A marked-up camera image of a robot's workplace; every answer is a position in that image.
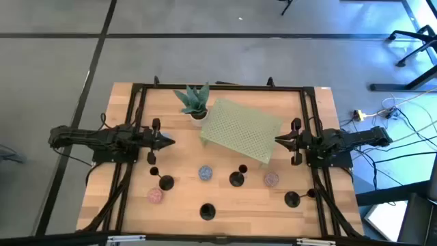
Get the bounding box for blue speckled ball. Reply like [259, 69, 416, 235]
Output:
[198, 165, 214, 182]

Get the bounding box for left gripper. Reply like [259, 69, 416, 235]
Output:
[136, 118, 176, 165]

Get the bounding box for black floor bar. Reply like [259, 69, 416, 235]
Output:
[354, 180, 432, 207]

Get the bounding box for pink speckled ball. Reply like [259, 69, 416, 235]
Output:
[147, 187, 164, 205]

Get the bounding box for green plant in white pot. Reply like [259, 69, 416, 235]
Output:
[173, 81, 211, 128]

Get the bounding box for black aluminium table frame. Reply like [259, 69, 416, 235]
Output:
[76, 75, 365, 240]

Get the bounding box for black tripod leg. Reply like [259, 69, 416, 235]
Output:
[278, 0, 294, 16]

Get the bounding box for green perforated metal shelf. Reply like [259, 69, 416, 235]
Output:
[199, 98, 283, 169]

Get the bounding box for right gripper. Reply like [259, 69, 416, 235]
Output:
[274, 118, 322, 165]

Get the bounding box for black floor cable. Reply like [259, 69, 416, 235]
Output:
[371, 150, 437, 165]

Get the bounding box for white floor cable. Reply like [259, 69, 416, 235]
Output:
[367, 89, 437, 119]

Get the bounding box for black desk foot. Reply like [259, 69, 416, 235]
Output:
[370, 64, 437, 92]

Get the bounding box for black candle holder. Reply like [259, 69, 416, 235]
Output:
[199, 203, 216, 221]
[229, 164, 249, 188]
[149, 166, 175, 191]
[284, 188, 317, 208]

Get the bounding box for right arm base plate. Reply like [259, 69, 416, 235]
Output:
[305, 150, 354, 169]

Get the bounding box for black office chair base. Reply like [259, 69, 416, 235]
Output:
[385, 24, 437, 68]

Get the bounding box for white panel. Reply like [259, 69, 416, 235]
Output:
[363, 200, 409, 243]

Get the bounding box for dark cabinet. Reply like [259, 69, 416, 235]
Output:
[397, 163, 437, 246]

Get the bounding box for black cable bundle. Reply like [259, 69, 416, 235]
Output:
[81, 163, 134, 233]
[312, 167, 363, 238]

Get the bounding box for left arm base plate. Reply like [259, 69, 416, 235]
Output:
[91, 149, 140, 164]

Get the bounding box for black rig crossbar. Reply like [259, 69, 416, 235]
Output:
[0, 231, 437, 246]

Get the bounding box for silver bracket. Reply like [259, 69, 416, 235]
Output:
[296, 238, 337, 246]
[107, 234, 147, 244]

